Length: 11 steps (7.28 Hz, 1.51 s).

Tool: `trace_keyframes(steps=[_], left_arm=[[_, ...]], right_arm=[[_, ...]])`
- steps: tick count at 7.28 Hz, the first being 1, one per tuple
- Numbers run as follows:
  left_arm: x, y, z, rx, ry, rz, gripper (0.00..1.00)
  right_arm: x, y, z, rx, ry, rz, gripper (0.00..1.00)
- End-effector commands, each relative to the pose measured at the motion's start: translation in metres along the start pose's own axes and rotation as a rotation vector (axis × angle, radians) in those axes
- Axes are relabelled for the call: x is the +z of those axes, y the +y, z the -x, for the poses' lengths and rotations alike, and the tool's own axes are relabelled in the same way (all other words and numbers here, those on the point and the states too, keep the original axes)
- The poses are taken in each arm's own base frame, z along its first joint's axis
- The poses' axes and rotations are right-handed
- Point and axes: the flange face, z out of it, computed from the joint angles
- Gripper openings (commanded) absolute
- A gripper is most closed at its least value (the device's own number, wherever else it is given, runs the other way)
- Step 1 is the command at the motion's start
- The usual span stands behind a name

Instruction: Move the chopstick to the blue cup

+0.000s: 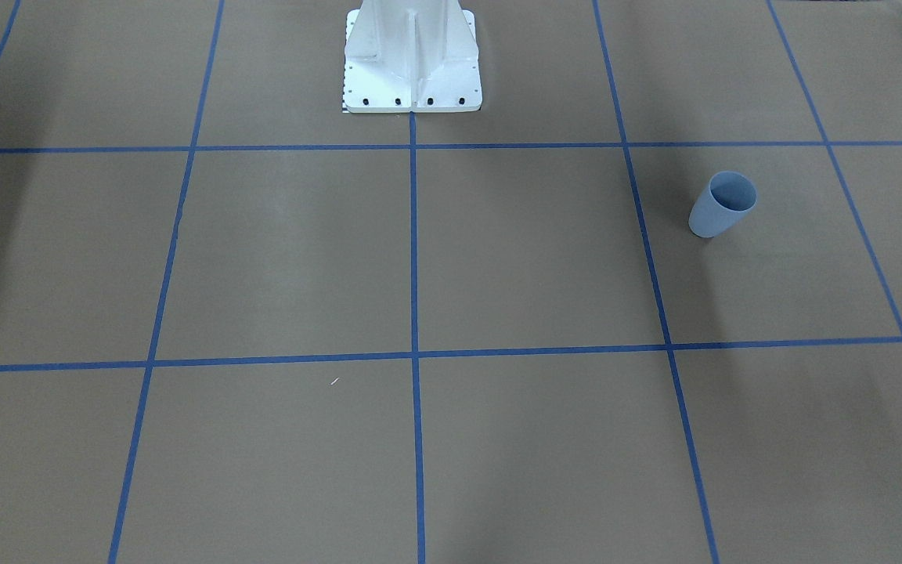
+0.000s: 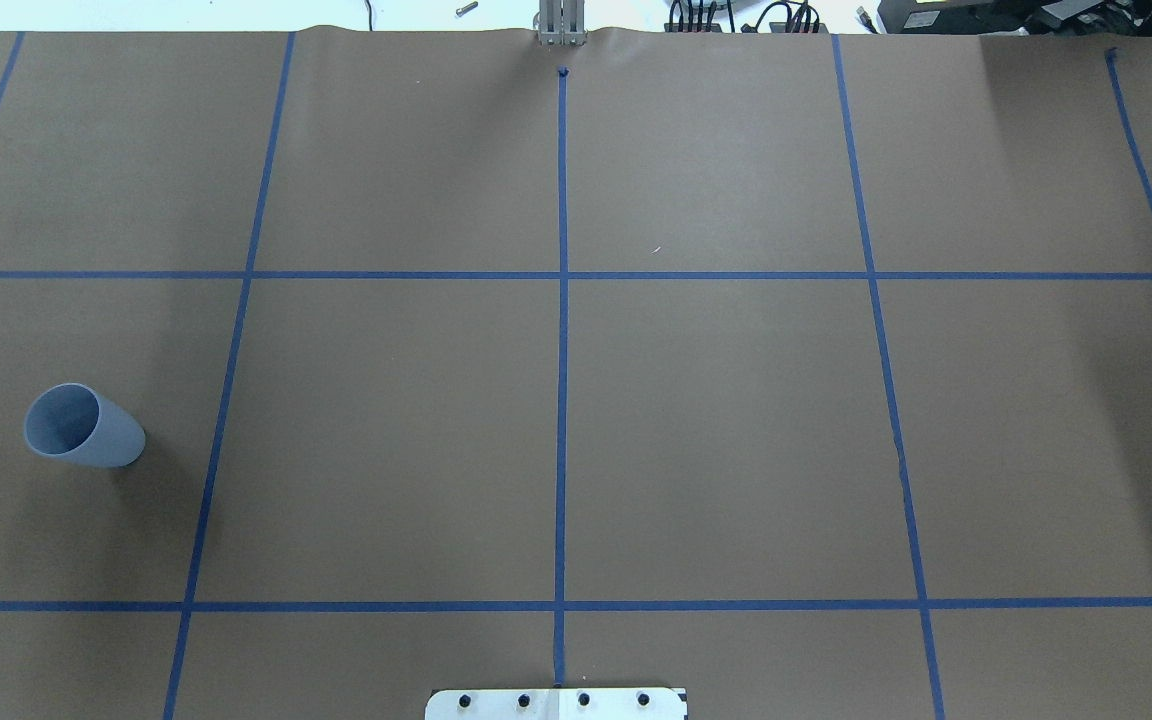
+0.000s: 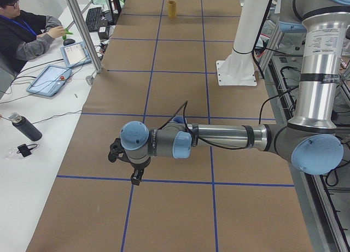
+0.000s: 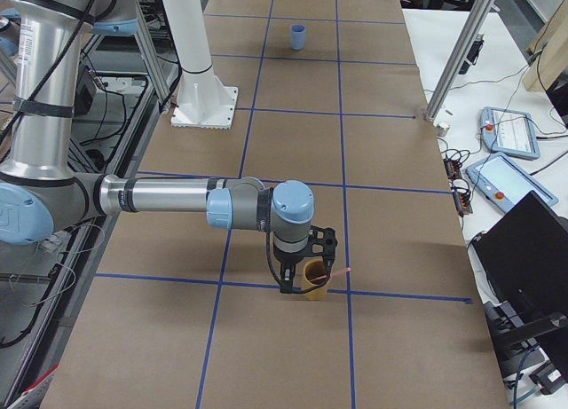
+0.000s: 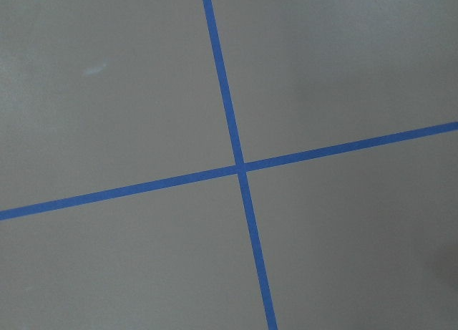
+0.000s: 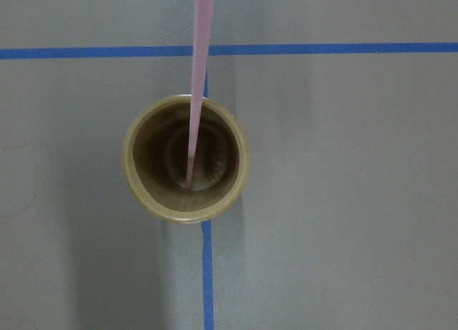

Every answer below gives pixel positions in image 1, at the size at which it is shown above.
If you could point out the blue plastic cup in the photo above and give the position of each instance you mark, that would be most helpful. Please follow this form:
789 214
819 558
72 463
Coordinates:
728 197

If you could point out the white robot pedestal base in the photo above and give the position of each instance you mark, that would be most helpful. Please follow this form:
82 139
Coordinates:
411 56

